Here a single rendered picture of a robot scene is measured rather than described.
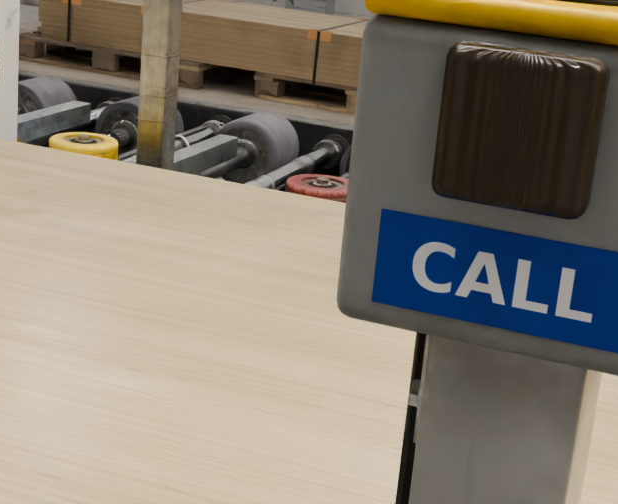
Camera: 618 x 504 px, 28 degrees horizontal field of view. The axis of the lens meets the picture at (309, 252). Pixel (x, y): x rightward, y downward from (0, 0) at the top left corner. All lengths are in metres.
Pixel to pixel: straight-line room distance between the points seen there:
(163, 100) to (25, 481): 0.88
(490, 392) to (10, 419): 0.54
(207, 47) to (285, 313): 5.89
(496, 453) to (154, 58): 1.28
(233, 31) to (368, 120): 6.51
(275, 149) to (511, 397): 1.65
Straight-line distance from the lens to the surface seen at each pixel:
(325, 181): 1.37
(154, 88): 1.54
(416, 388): 0.29
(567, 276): 0.25
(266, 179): 1.74
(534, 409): 0.28
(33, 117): 1.85
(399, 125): 0.25
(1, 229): 1.16
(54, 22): 7.33
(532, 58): 0.23
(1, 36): 1.50
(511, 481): 0.29
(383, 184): 0.25
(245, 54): 6.74
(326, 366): 0.89
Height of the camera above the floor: 1.24
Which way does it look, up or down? 17 degrees down
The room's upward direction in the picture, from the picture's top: 5 degrees clockwise
